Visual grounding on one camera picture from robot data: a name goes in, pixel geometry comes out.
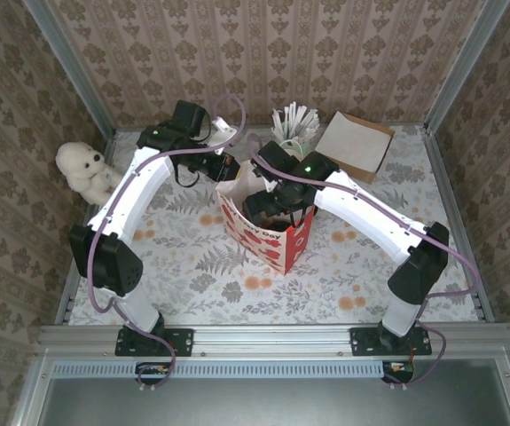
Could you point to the grey metal sheet panel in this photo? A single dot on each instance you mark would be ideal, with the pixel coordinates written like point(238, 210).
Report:
point(259, 404)

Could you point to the red white paper bag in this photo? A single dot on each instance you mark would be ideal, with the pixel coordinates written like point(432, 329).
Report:
point(263, 248)

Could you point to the brown cardboard napkin box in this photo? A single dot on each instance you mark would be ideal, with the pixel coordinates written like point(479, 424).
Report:
point(358, 171)

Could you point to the stack of white napkins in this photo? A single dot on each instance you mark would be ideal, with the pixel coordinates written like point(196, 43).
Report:
point(354, 137)

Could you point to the white plush teddy bear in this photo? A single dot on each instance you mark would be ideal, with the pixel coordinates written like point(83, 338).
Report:
point(81, 168)

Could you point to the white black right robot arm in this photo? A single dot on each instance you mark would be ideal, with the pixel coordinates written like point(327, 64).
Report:
point(370, 213)

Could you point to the mint green holder cup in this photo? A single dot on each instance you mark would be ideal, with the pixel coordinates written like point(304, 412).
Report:
point(303, 146)

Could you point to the aluminium frame post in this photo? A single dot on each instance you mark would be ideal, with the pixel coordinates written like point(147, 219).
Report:
point(463, 66)
point(73, 66)

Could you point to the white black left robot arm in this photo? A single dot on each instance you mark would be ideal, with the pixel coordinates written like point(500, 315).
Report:
point(139, 191)

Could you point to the bunch of paper-wrapped straws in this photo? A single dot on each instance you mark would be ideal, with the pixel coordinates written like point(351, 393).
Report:
point(296, 122)

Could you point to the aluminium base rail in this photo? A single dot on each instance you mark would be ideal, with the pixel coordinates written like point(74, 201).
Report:
point(272, 341)

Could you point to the floral patterned tablecloth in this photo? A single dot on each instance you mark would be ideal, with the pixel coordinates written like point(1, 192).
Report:
point(237, 302)

